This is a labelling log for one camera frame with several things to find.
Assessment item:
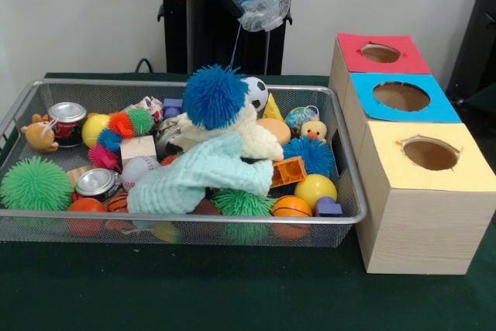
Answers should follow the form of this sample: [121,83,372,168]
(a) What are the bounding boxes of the brown teddy bear toy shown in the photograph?
[21,113,60,153]

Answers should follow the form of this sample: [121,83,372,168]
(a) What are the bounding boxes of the black upright panel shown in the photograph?
[445,0,496,105]

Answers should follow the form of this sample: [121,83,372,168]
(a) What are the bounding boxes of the red tin can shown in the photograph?
[48,102,88,149]

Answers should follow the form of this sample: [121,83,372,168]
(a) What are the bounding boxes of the small orange basketball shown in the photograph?
[270,194,315,241]

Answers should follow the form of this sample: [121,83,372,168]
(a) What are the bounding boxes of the black cable loop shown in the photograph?
[134,57,154,74]

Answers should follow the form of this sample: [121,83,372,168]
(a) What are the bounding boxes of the shallow mesh bin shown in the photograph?
[0,78,367,249]

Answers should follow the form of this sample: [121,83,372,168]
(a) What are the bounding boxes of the cream waffle cloth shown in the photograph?
[170,108,284,162]

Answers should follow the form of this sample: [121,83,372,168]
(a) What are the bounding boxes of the wooden box with three holes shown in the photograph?
[328,32,496,276]

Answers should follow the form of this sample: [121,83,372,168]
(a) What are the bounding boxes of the clear plastic cup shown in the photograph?
[234,0,291,33]

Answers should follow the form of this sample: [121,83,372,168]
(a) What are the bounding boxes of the dark green table cloth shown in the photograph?
[0,71,496,331]

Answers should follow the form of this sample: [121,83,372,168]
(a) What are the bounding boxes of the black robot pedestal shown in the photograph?
[157,0,313,76]

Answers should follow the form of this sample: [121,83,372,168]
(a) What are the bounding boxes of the mint green waffle cloth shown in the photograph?
[126,131,274,215]

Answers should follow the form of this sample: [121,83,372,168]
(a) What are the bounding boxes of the black red crushed can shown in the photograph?
[74,167,120,203]

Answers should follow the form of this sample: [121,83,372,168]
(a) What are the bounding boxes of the green spiky ball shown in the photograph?
[0,156,74,212]

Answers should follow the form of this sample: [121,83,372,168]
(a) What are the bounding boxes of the blue spiky ball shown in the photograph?
[281,136,336,178]
[182,65,250,131]

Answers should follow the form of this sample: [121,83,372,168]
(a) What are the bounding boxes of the yellow ball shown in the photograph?
[294,174,338,210]
[81,113,112,149]

